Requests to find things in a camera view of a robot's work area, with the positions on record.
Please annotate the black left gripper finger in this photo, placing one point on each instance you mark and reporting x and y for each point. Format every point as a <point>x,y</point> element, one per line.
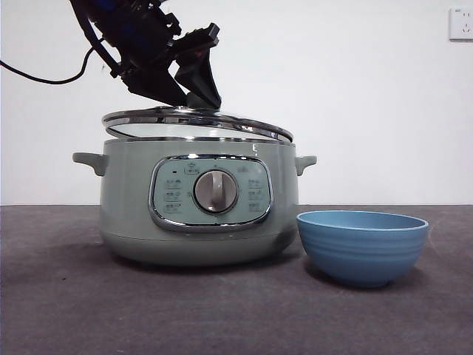
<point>203,79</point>
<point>155,85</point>

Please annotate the glass lid with green knob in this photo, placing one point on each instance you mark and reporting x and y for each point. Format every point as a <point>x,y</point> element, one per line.
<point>184,115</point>

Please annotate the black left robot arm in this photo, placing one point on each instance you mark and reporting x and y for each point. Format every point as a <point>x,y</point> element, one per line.
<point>129,33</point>

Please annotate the pale green electric steamer pot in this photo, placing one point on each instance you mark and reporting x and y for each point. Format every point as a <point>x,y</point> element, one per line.
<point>125,207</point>

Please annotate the blue ribbed bowl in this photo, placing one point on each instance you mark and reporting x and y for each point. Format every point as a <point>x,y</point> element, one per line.
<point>362,255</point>

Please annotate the white wall socket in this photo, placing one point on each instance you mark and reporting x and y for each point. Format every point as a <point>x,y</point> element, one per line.
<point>462,24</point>

